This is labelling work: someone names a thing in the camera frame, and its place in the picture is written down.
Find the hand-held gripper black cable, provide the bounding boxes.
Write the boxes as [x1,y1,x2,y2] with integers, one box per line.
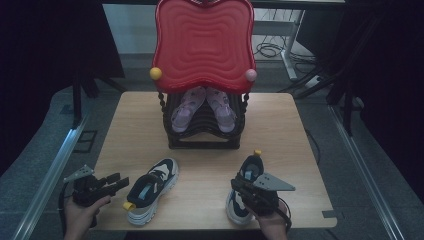
[58,182,76,234]
[276,196,293,233]

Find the black floor cables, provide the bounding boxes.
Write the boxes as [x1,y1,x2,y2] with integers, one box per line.
[254,41,318,64]

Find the black metal stand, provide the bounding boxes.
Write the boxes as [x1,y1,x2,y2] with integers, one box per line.
[71,74,128,129]
[278,64,356,136]

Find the navy and white sneaker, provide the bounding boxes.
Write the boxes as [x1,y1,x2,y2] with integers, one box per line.
[225,149,265,226]
[122,157,180,227]

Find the person's left hand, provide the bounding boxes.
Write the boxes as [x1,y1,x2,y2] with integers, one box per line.
[63,194,112,240]

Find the person's right hand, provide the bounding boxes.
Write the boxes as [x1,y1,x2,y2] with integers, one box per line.
[245,199,289,234]

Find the right hand-held gripper black cable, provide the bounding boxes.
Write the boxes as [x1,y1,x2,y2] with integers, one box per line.
[276,196,293,233]

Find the black and red shoe rack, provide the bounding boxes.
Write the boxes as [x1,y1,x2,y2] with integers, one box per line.
[149,0,258,150]

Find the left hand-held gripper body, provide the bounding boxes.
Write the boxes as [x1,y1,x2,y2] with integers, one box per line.
[63,164,113,208]

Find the left hand-held gripper black cable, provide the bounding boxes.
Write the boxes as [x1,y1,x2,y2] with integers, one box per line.
[58,182,76,234]

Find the purple translucent sandal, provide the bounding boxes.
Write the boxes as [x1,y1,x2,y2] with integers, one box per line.
[205,87,238,134]
[170,87,207,134]

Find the black curtain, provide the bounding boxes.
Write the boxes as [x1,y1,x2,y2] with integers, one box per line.
[0,0,125,174]
[296,0,424,194]

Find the white metal desk frame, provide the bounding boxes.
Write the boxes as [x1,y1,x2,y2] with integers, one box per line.
[252,9,306,81]

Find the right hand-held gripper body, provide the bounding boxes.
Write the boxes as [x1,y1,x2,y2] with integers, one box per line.
[233,172,297,217]

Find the white power strip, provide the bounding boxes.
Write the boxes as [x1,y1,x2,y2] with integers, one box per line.
[304,74,323,88]

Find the aluminium floor rail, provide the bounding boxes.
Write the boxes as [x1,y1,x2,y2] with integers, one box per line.
[11,114,89,240]
[328,104,406,240]

